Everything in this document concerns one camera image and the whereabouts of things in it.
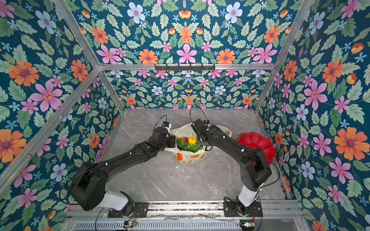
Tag black hook rail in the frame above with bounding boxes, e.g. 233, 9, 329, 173
154, 64, 216, 71

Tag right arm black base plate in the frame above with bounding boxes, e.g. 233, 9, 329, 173
223, 201, 263, 217

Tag aluminium frame rail base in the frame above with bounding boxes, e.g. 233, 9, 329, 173
62, 200, 310, 231

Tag yellow bumpy fruit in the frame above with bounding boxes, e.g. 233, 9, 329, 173
188, 137, 197, 144

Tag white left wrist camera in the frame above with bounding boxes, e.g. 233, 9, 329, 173
161, 121, 172, 131

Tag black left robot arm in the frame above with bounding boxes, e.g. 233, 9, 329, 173
69, 127, 176, 217

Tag red flower-shaped plastic plate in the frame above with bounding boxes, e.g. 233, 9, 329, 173
238, 132, 277, 165

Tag yellowish translucent plastic bag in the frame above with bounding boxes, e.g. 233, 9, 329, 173
164, 123, 218, 165

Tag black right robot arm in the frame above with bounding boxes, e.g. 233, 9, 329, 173
191, 119, 272, 208

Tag dark green avocado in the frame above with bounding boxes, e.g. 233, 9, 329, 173
176, 139, 188, 150

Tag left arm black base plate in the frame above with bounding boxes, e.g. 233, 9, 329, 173
108, 202, 149, 218

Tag green grape bunch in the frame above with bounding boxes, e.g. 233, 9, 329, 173
185, 144, 202, 153

